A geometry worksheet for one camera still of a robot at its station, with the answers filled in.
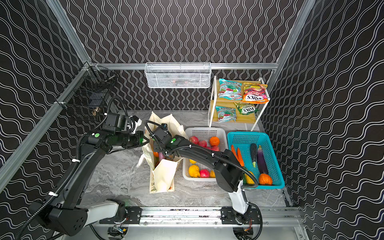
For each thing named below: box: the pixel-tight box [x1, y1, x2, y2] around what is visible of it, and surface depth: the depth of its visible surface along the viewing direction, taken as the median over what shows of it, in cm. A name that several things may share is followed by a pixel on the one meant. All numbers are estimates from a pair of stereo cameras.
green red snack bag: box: [218, 78, 243, 100], surface depth 83 cm
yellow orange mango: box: [210, 170, 216, 178], surface depth 85 cm
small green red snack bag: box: [215, 106, 237, 123], surface depth 94 cm
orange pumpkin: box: [258, 173, 273, 186], surface depth 82 cm
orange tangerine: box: [209, 136, 220, 146], surface depth 99 cm
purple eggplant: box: [257, 145, 269, 175], surface depth 94 cm
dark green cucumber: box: [250, 143, 257, 168], surface depth 96 cm
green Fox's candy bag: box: [234, 102, 259, 115], surface depth 99 cm
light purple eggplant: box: [158, 152, 166, 163], surface depth 81 cm
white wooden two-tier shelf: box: [208, 75, 270, 132], surface depth 85 cm
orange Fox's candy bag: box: [242, 82, 270, 104], surface depth 81 cm
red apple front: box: [199, 169, 211, 178], surface depth 84 cm
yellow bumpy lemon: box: [188, 164, 200, 178], surface depth 85 cm
